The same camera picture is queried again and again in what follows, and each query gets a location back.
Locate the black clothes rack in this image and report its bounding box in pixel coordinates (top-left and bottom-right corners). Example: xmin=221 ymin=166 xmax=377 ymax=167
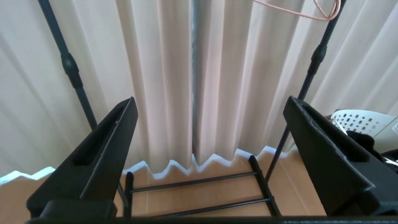
xmin=37 ymin=0 xmax=348 ymax=218

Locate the beige curtain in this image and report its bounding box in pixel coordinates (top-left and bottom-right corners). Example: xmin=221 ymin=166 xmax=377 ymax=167
xmin=0 ymin=0 xmax=398 ymax=184

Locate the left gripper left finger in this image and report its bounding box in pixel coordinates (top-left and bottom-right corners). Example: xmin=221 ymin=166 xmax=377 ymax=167
xmin=26 ymin=96 xmax=139 ymax=218

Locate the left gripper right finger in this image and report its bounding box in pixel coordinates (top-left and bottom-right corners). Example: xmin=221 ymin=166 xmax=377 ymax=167
xmin=282 ymin=95 xmax=398 ymax=217

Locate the white laundry basket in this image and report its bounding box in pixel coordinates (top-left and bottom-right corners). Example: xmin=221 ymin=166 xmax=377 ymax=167
xmin=329 ymin=108 xmax=398 ymax=153

